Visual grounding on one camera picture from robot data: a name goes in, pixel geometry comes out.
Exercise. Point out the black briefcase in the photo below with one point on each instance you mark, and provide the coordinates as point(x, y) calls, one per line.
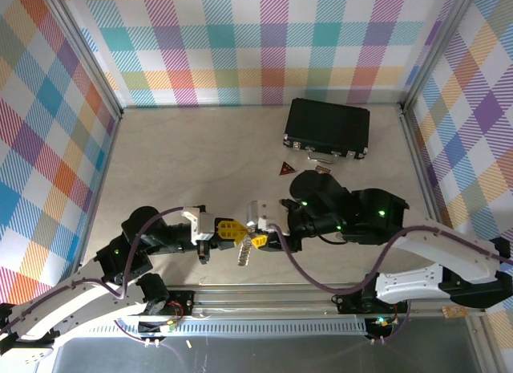
point(326, 122)

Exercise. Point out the aluminium side rail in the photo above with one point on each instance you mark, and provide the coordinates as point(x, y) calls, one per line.
point(97, 196)
point(425, 188)

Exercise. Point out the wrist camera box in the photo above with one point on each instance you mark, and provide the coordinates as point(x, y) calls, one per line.
point(198, 224)
point(266, 214)

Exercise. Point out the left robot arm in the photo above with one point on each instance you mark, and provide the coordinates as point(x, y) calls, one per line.
point(60, 305)

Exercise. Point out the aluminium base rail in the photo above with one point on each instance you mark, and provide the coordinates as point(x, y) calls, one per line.
point(260, 298)

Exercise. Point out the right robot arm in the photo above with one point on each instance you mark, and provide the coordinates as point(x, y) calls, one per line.
point(441, 244)

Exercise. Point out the grey metal plate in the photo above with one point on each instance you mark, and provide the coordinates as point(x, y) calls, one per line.
point(280, 357)

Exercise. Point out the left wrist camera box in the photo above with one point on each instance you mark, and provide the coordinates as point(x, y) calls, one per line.
point(198, 224)

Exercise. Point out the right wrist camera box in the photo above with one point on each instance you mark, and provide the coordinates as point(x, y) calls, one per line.
point(266, 214)

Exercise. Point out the red triangle piece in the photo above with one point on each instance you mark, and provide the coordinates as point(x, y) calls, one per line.
point(286, 169)

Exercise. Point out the aluminium frame post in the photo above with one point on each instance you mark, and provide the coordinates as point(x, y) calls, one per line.
point(435, 48)
point(85, 48)

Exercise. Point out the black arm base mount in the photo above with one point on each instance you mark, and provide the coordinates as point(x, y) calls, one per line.
point(348, 305)
point(182, 302)

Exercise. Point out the small orange circuit board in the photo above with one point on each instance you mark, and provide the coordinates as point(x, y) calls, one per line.
point(455, 311)

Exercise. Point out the playing card box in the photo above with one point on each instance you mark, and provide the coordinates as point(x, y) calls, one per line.
point(324, 169)

